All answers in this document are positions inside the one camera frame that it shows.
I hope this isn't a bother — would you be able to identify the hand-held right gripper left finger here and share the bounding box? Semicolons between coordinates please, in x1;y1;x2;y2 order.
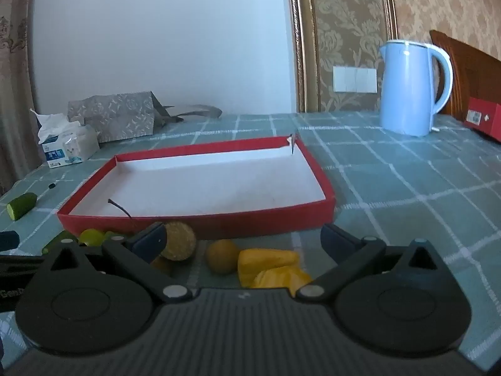
37;222;193;303

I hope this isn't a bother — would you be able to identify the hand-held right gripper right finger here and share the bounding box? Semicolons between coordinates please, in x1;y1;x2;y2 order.
295;223;457;300

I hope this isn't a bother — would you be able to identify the cucumber piece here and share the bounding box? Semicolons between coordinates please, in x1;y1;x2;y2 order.
41;230;79;255
6;192;39;221

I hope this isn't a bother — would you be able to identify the yellow orange segment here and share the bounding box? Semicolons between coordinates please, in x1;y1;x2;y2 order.
251;265;314;297
237;248;301;287

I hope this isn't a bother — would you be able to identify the red cardboard box tray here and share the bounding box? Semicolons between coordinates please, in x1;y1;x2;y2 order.
57;133;336;240

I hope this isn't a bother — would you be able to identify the thin dark twig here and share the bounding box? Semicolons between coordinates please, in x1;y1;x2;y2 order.
107;198;136;220

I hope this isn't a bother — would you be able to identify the brown longan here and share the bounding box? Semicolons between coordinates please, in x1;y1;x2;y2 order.
205;239;240;275

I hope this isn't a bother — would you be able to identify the green checked tablecloth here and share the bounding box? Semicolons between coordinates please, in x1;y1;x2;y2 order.
0;112;501;376

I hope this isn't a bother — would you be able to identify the white tissue pack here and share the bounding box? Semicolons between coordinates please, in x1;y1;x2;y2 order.
30;109;100;169

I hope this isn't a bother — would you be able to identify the grey patterned gift bag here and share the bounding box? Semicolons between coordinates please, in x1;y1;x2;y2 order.
67;91;224;144

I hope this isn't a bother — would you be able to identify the light blue electric kettle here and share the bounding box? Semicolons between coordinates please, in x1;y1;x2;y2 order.
379;40;454;138

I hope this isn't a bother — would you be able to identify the beige patterned curtain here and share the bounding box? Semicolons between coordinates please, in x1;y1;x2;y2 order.
0;0;42;196

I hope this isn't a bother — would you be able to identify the small red carton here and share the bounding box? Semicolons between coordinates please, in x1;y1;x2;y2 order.
465;97;501;144

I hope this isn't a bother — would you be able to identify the wooden headboard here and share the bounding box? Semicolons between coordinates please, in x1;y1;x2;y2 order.
430;29;501;126

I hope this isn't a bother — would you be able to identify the white wall switch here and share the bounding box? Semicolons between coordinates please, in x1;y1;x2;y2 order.
333;66;378;94

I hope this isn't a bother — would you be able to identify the gold wall moulding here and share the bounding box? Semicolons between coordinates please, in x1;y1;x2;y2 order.
286;0;398;113

